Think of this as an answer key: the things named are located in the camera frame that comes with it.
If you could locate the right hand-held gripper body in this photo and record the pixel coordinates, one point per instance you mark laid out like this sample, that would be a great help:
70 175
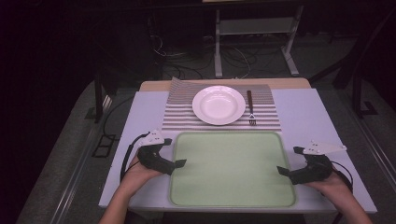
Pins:
314 171

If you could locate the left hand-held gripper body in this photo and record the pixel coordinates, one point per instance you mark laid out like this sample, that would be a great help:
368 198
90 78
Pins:
152 157

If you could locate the person's left hand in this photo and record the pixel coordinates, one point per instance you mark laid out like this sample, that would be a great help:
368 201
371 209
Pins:
134 175

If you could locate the person's right hand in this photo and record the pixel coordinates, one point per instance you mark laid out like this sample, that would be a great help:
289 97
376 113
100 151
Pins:
337 188

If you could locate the striped placemat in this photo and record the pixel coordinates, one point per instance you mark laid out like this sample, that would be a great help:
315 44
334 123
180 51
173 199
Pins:
180 119

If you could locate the green tray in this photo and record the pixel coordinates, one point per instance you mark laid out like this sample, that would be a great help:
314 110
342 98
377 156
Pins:
230 169

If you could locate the white plate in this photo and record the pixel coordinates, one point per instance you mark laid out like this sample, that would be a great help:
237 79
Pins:
219 105

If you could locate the dark metal stand leg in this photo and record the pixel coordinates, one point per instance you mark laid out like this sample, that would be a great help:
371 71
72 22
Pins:
99 99

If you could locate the dark stand with foot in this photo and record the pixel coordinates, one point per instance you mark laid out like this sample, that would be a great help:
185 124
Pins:
359 90

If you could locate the grey metal stand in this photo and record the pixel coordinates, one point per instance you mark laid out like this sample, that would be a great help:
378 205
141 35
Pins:
255 26

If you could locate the black floor frame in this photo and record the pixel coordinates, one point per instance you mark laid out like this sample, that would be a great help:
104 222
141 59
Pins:
104 146

